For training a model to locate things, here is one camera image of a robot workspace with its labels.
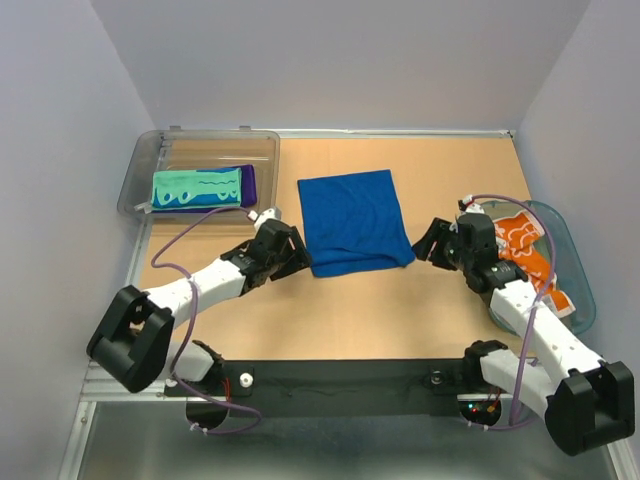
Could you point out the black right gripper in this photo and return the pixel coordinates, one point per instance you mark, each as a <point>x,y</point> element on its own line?
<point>436,228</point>

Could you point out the orange white patterned towel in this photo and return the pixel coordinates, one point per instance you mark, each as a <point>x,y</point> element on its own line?
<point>516,236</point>

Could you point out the aluminium frame rail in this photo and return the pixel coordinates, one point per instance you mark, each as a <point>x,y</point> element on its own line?
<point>339,278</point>

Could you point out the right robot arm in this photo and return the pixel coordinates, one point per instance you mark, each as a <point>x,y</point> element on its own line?
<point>584,401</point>

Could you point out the blue towel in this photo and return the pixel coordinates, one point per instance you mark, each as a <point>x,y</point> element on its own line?
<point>353,223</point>

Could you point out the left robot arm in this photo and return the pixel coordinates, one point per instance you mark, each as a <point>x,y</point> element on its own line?
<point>132,340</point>

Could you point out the purple towel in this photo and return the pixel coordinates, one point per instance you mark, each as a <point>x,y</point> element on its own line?
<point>249,189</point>

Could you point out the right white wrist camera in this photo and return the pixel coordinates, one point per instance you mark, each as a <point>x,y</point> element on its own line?
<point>468,205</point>

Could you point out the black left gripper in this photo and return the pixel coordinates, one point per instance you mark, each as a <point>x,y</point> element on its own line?
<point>298,258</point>

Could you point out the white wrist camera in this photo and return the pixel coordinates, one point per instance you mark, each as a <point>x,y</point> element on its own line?
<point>258,218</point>
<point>468,205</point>

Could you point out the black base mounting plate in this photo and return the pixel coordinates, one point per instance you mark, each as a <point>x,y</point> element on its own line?
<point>350,388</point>

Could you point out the teal plastic bin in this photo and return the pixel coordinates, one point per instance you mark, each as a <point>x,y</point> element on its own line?
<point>557,247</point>

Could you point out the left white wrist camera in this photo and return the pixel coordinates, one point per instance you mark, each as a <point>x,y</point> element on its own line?
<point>258,218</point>

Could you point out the smoky clear plastic bin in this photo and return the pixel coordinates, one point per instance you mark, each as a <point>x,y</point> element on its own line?
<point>178,149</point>

